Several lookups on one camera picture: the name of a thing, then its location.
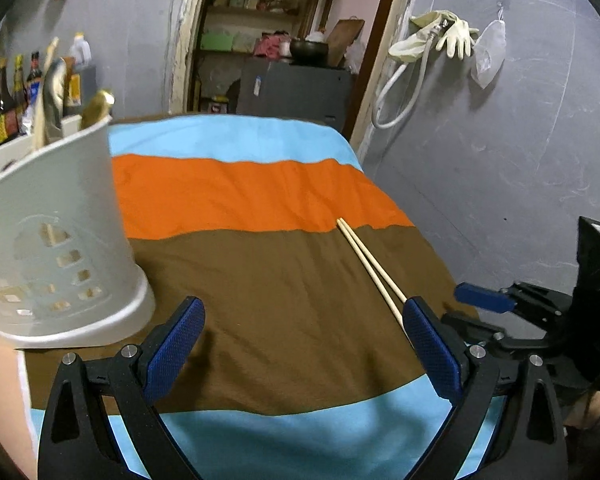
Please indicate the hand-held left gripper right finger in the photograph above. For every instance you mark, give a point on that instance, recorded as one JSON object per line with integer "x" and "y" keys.
{"x": 432, "y": 350}

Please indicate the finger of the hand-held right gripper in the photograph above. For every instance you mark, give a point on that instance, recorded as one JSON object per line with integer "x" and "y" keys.
{"x": 480, "y": 296}
{"x": 472, "y": 327}

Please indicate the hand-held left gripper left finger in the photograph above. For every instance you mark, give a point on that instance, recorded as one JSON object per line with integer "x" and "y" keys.
{"x": 177, "y": 345}

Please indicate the wooden chopstick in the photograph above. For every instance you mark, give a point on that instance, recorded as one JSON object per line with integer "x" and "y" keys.
{"x": 375, "y": 262}
{"x": 45, "y": 85}
{"x": 375, "y": 281}

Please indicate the white plastic utensil holder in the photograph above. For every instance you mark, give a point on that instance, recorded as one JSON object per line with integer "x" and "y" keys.
{"x": 55, "y": 185}

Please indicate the gold spoon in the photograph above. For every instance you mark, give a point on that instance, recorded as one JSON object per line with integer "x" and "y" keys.
{"x": 97, "y": 107}

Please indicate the person's right hand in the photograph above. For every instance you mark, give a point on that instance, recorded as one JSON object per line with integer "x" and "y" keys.
{"x": 587, "y": 410}

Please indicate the striped blanket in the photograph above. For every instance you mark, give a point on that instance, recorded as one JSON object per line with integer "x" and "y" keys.
{"x": 280, "y": 285}

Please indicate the hanging clear plastic bag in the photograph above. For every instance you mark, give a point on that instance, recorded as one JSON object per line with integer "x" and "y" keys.
{"x": 490, "y": 50}

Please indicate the cream rubber glove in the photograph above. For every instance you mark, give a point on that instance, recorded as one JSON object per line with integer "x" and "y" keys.
{"x": 415, "y": 40}

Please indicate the grey cabinet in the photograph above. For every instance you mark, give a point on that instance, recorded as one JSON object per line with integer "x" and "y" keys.
{"x": 300, "y": 95}

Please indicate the steel spatula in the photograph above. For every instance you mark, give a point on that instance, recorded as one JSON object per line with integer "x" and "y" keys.
{"x": 56, "y": 90}

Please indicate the wooden cutting board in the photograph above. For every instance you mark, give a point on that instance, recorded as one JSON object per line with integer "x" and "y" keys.
{"x": 347, "y": 37}

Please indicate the black pot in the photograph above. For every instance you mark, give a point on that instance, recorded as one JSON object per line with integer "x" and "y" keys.
{"x": 309, "y": 51}

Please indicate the white-capped oil jug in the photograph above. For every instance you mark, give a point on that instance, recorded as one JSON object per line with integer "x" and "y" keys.
{"x": 82, "y": 60}

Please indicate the green box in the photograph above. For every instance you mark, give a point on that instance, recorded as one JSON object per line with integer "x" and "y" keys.
{"x": 225, "y": 41}

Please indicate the pink cloth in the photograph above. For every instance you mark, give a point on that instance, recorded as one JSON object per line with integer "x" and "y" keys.
{"x": 270, "y": 45}

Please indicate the wooden shelf unit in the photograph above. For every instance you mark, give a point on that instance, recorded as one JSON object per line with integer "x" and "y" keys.
{"x": 240, "y": 10}

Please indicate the wooden door frame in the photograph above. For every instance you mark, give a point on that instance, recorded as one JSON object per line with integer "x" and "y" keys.
{"x": 185, "y": 35}

